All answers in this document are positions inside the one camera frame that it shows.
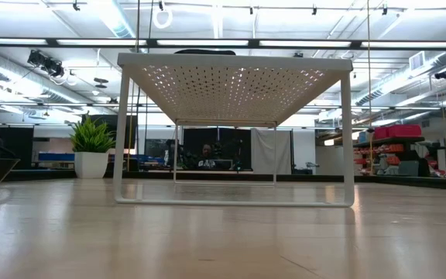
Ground black leaf-shaped mini plate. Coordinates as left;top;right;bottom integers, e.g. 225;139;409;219
173;48;237;56

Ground white cloth sheet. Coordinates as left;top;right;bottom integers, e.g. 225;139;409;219
250;128;293;175

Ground white perforated shelf rack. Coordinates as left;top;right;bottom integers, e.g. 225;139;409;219
113;52;355;208

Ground black monitor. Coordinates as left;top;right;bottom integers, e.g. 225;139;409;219
81;114;128;150

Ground small green potted plant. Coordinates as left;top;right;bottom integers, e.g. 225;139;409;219
69;113;117;180

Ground blue bins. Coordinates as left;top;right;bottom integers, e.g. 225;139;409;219
36;151;76;163

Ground shelf with red bins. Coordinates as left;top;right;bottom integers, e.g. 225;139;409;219
352;123;446;178

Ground black ceiling spotlight cluster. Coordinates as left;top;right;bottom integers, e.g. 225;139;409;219
26;49;66;78

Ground white hanging cable loop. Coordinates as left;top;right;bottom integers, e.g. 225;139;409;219
153;7;173;30

